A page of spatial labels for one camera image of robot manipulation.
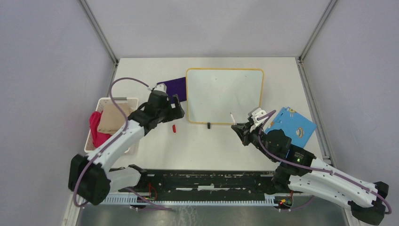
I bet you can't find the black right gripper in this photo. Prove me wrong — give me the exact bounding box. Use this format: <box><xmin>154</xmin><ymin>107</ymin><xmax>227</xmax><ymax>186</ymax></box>
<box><xmin>232</xmin><ymin>121</ymin><xmax>277</xmax><ymax>161</ymax></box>

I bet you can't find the red capped whiteboard marker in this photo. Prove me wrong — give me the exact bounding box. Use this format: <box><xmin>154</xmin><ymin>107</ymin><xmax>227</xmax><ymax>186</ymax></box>
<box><xmin>230</xmin><ymin>113</ymin><xmax>237</xmax><ymax>125</ymax></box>

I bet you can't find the yellow framed whiteboard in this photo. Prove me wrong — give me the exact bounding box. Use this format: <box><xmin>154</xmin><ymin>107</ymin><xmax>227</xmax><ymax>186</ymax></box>
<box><xmin>185</xmin><ymin>68</ymin><xmax>265</xmax><ymax>124</ymax></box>

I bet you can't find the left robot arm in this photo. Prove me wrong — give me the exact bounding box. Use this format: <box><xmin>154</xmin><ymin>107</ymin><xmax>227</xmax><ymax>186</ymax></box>
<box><xmin>68</xmin><ymin>89</ymin><xmax>184</xmax><ymax>205</ymax></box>

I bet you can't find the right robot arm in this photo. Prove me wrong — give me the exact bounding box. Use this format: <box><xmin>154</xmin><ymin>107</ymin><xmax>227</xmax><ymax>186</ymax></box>
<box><xmin>231</xmin><ymin>113</ymin><xmax>392</xmax><ymax>226</ymax></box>

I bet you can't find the purple cloth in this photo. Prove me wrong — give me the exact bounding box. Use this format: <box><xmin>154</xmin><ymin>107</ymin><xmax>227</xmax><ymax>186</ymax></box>
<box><xmin>157</xmin><ymin>77</ymin><xmax>187</xmax><ymax>102</ymax></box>

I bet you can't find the blue patterned cloth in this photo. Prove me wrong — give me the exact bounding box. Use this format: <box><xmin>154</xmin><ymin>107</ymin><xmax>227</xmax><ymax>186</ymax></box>
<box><xmin>265</xmin><ymin>107</ymin><xmax>317</xmax><ymax>148</ymax></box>

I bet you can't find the beige cloth in basket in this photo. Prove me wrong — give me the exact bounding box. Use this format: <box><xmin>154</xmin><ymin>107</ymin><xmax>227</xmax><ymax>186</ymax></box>
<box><xmin>97</xmin><ymin>102</ymin><xmax>126</xmax><ymax>135</ymax></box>

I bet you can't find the pink cloth in basket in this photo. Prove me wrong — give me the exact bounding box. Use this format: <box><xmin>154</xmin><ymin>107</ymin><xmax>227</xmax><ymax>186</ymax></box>
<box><xmin>89</xmin><ymin>111</ymin><xmax>111</xmax><ymax>148</ymax></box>

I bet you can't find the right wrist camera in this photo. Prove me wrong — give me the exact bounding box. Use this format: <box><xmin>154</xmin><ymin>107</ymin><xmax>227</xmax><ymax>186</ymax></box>
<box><xmin>249</xmin><ymin>107</ymin><xmax>274</xmax><ymax>127</ymax></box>

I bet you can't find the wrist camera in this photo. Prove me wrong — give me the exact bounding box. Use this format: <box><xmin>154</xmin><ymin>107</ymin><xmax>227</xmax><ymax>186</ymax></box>
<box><xmin>148</xmin><ymin>83</ymin><xmax>167</xmax><ymax>93</ymax></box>
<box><xmin>249</xmin><ymin>107</ymin><xmax>274</xmax><ymax>127</ymax></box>

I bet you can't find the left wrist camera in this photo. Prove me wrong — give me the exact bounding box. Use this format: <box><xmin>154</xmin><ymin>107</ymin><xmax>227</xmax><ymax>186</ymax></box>
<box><xmin>148</xmin><ymin>83</ymin><xmax>167</xmax><ymax>93</ymax></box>

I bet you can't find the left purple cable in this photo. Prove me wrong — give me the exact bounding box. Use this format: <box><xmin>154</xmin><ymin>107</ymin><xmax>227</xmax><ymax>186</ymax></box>
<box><xmin>72</xmin><ymin>77</ymin><xmax>175</xmax><ymax>213</ymax></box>

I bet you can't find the white cable comb strip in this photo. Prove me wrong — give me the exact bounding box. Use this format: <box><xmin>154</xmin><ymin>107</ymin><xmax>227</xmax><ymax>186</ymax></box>
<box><xmin>101</xmin><ymin>194</ymin><xmax>278</xmax><ymax>207</ymax></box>

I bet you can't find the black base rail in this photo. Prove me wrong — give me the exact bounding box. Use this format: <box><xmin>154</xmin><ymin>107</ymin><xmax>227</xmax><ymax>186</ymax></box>
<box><xmin>131</xmin><ymin>169</ymin><xmax>291</xmax><ymax>202</ymax></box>

